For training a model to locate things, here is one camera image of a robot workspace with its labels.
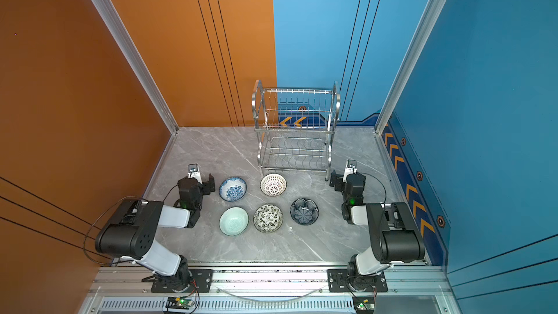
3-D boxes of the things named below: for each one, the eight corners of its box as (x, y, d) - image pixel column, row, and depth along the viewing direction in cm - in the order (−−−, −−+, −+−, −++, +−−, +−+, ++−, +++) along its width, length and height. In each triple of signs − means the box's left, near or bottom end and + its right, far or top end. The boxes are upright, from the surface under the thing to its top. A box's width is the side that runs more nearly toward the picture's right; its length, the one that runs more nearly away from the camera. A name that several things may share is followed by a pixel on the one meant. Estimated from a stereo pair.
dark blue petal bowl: (290, 225, 87) (290, 221, 84) (290, 203, 94) (290, 198, 90) (318, 225, 87) (320, 221, 84) (316, 203, 94) (317, 198, 90)
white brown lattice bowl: (260, 196, 95) (259, 191, 91) (262, 179, 101) (261, 173, 97) (287, 196, 95) (287, 191, 91) (287, 179, 101) (287, 173, 97)
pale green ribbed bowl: (220, 236, 85) (217, 232, 81) (225, 211, 91) (222, 206, 87) (248, 236, 85) (246, 232, 81) (251, 211, 91) (249, 206, 87)
